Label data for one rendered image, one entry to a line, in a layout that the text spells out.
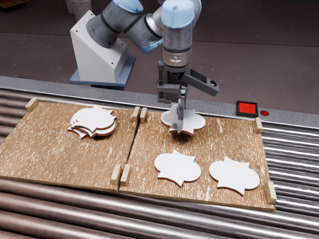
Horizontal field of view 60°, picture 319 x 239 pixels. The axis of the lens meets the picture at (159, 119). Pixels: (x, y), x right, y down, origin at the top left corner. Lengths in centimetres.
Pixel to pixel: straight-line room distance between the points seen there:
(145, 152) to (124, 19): 61
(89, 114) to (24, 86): 44
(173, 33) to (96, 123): 40
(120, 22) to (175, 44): 58
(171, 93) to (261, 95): 217
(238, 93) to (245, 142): 195
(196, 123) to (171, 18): 34
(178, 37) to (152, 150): 36
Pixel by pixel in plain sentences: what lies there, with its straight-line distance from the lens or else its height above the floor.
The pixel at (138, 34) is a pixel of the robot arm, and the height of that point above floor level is 108.
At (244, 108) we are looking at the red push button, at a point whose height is 93.
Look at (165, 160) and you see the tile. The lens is 82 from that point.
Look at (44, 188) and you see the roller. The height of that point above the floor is 92.
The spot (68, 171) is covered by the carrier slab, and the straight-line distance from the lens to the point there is 85.
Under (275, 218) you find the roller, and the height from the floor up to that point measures 92.
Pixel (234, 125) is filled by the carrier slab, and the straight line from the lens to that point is 98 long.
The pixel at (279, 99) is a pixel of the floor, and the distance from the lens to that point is 289.
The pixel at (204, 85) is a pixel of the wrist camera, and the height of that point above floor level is 115.
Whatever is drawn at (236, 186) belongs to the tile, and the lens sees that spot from 79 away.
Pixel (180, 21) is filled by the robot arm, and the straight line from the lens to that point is 67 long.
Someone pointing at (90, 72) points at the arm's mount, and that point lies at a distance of 131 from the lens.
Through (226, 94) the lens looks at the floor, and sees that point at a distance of 280.
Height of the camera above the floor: 156
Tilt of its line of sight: 40 degrees down
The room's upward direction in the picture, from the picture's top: straight up
